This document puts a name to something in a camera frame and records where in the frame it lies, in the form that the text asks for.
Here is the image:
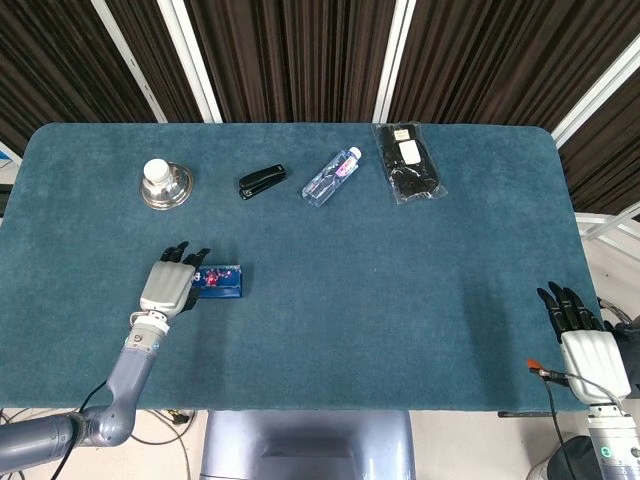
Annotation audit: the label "teal table mat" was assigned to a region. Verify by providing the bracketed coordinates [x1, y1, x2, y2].
[0, 122, 601, 412]

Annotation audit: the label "black stapler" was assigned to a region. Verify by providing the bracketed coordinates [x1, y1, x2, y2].
[238, 163, 289, 202]

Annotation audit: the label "grey hand cable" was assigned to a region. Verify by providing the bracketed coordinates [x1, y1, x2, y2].
[565, 369, 626, 402]

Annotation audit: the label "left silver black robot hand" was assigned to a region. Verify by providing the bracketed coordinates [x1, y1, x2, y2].
[138, 241, 212, 317]

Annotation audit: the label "stainless steel bowl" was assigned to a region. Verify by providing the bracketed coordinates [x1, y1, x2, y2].
[139, 162, 194, 211]

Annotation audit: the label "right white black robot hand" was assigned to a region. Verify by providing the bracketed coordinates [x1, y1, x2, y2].
[535, 281, 632, 404]

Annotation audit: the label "black socks in plastic bag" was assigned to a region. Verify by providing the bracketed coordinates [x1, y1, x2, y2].
[373, 122, 448, 205]

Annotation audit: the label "blue-grey robot torso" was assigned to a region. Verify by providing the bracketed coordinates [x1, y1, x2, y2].
[198, 409, 417, 480]

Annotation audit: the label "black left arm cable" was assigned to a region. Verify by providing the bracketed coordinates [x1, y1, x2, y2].
[49, 379, 110, 480]

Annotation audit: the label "small white capped bottle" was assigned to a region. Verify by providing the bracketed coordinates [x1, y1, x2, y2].
[143, 158, 171, 187]

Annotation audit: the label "blue printed glasses case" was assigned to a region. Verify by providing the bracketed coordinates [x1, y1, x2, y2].
[192, 263, 247, 301]

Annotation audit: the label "white frame post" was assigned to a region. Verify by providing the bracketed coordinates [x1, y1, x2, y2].
[372, 0, 417, 124]
[157, 0, 224, 124]
[91, 0, 169, 124]
[551, 34, 640, 149]

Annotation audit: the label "black floor cables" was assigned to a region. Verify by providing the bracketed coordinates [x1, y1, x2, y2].
[0, 407, 76, 480]

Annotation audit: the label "blue white sign board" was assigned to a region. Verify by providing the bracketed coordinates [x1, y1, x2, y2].
[0, 142, 24, 174]

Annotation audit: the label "black cable with orange connector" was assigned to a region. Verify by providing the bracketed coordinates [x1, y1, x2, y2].
[525, 357, 576, 454]

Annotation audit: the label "clear plastic water bottle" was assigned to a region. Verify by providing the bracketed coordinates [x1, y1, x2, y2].
[301, 145, 363, 208]

